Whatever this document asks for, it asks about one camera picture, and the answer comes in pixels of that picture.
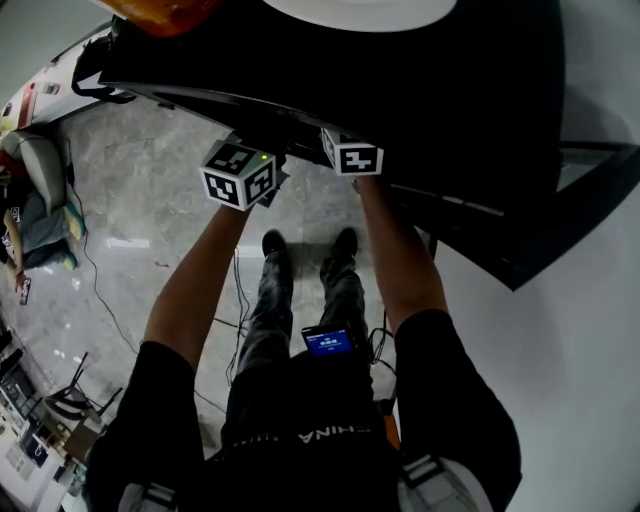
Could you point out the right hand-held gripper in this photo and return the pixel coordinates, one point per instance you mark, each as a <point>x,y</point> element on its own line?
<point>357,160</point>

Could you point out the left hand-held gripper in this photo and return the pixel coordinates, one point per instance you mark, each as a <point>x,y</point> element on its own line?
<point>235,175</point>

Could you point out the black cabinet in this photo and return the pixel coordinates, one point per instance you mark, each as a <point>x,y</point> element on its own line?
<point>400,90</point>

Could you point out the orange object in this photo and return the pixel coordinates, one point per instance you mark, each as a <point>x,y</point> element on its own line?
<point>160,15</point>

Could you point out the black shoulder bag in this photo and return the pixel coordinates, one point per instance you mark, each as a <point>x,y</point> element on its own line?
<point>87,70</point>

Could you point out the person's right forearm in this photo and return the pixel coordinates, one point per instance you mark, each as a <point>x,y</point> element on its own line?
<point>400,260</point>

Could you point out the person's left forearm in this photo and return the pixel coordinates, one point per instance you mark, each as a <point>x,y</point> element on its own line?
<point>195,290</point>

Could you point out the person's left shoe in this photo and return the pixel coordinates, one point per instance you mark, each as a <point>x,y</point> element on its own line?
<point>274,242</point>

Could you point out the person's shoe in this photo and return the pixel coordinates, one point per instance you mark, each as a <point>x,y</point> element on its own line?
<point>70,260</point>
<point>345,242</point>
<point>75,222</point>
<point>274,242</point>

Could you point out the person's right shoe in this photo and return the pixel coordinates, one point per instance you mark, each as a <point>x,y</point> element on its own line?
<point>345,242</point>

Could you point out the white round plate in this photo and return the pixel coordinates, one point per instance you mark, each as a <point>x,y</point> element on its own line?
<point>360,12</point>

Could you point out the person's dark trousers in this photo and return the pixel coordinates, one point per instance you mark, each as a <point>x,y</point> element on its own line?
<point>270,320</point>

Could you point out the small display device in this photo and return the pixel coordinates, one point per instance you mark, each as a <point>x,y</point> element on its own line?
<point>329,341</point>

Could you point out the grey chair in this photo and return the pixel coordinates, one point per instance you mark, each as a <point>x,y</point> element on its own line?
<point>35,165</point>

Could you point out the red flat packet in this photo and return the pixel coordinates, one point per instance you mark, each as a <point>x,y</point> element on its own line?
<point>29,102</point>

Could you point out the person in black shirt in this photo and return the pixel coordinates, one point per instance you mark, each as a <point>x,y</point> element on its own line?
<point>450,400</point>

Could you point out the black stool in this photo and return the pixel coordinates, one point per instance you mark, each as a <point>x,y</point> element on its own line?
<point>75,400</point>

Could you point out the cluttered desk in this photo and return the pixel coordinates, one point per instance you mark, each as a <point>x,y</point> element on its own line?
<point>30,440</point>

